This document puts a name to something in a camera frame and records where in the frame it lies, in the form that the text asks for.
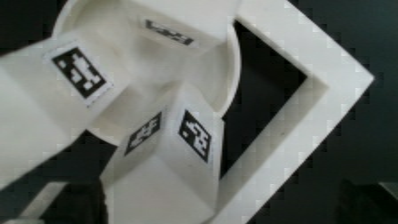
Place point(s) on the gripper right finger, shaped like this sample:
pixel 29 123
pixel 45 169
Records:
pixel 367 203

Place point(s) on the white stool leg with tag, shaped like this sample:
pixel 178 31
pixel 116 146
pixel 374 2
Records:
pixel 184 29

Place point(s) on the white round stool seat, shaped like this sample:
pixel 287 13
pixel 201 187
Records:
pixel 91 16

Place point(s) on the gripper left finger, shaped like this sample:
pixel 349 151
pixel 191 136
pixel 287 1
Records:
pixel 66 204

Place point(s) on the white L-shaped fence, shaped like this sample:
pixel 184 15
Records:
pixel 336 82

